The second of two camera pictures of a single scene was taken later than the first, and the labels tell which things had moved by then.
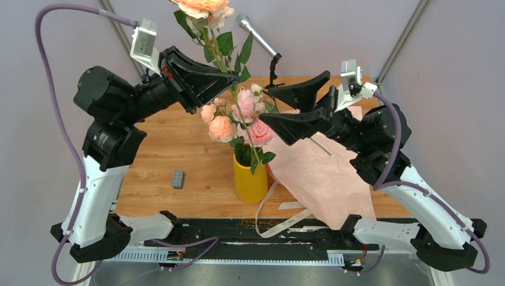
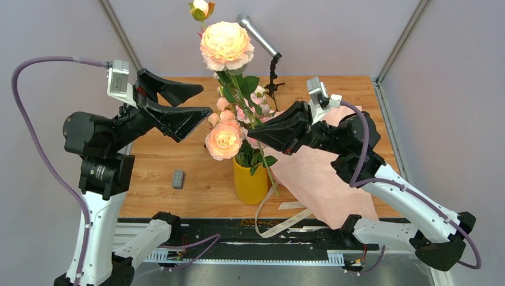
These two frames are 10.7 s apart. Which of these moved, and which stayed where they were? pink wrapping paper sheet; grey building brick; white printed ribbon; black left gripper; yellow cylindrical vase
Moved: black left gripper
Stayed: yellow cylindrical vase; white printed ribbon; grey building brick; pink wrapping paper sheet
